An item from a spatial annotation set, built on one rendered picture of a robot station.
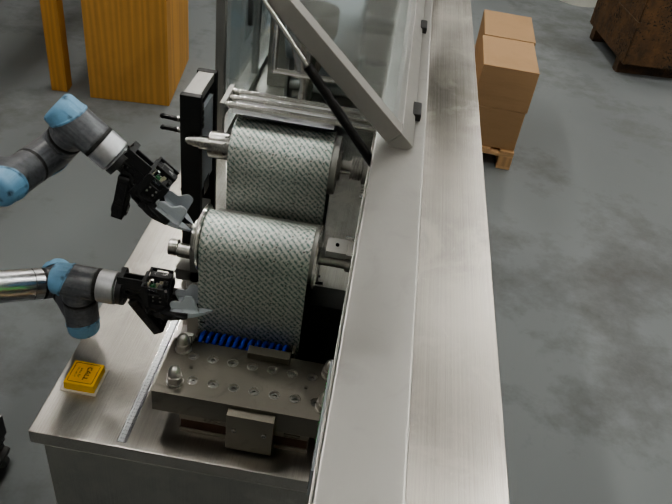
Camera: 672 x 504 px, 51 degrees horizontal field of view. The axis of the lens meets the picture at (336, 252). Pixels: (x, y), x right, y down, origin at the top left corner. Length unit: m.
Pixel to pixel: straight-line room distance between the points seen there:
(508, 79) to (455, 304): 3.26
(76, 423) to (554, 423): 2.00
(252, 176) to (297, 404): 0.53
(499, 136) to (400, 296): 3.72
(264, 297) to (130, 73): 3.35
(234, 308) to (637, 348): 2.39
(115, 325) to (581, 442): 1.94
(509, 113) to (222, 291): 3.15
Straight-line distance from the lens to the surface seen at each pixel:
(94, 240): 3.63
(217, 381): 1.56
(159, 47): 4.65
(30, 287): 1.79
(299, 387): 1.56
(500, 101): 4.43
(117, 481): 1.74
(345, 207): 2.33
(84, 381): 1.73
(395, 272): 0.89
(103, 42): 4.73
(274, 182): 1.66
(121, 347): 1.82
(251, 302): 1.57
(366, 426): 0.71
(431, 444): 0.99
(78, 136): 1.49
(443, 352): 1.11
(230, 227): 1.51
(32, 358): 3.10
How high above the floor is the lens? 2.21
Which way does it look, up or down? 38 degrees down
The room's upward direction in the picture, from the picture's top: 9 degrees clockwise
